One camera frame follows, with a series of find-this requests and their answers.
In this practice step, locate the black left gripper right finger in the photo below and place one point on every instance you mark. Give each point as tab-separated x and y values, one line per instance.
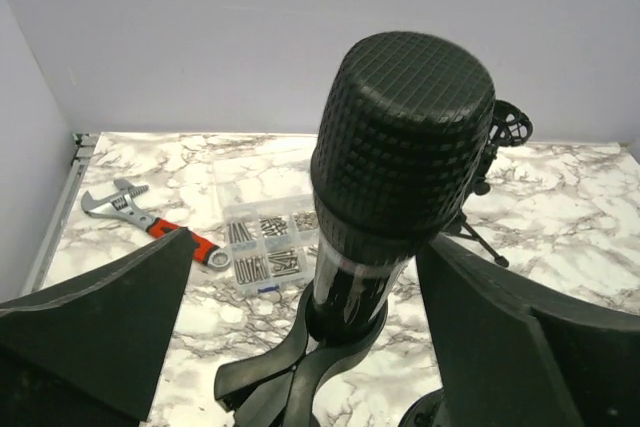
513	352

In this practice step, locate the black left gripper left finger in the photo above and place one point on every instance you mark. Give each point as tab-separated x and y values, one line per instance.
89	351

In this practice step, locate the black microphone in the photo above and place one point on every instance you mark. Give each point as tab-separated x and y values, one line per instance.
405	122

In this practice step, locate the clear plastic screw organizer box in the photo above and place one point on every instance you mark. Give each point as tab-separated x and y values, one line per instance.
270	224

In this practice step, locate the red handled adjustable wrench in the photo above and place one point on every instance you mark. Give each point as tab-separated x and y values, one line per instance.
121	206

